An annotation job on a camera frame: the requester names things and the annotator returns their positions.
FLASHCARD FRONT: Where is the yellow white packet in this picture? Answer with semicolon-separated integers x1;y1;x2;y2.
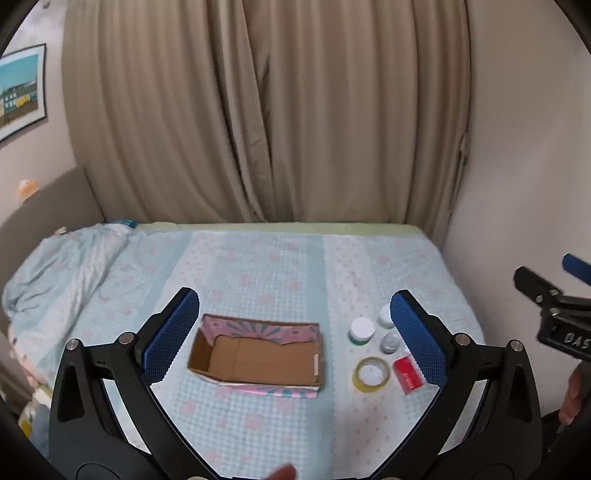
17;387;52;441

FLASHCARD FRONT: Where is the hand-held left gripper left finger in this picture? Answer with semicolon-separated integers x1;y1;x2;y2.
48;287;218;480

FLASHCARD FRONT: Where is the yellow tape roll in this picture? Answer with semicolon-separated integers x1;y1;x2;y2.
352;356;390;393

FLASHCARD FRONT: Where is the wall poster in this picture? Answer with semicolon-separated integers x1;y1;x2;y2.
0;44;48;142

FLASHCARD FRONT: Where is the light blue patterned bed sheet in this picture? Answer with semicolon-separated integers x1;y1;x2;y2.
9;224;486;479

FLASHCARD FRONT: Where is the pink printed cardboard box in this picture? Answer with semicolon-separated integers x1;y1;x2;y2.
187;314;323;400

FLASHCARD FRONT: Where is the light blue crumpled blanket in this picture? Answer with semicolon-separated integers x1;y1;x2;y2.
2;224;139;326

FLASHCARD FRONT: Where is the pale pink cloth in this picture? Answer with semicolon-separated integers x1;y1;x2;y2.
7;330;47;385

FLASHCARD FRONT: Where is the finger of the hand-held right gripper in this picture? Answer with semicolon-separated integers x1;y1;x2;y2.
514;266;563;306
561;252;591;283

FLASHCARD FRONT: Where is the beige curtain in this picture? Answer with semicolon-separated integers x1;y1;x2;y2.
61;0;472;241

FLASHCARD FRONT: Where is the white lid round jar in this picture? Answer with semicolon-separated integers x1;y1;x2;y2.
348;318;376;346

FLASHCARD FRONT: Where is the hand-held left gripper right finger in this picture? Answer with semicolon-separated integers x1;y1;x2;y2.
373;290;543;480

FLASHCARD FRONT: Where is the grey-beige headboard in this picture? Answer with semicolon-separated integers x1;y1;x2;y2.
0;165;106;278

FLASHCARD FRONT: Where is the red box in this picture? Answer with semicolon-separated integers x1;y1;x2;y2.
392;356;424;395

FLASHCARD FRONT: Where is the person's right hand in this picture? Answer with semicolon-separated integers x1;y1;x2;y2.
558;367;584;426

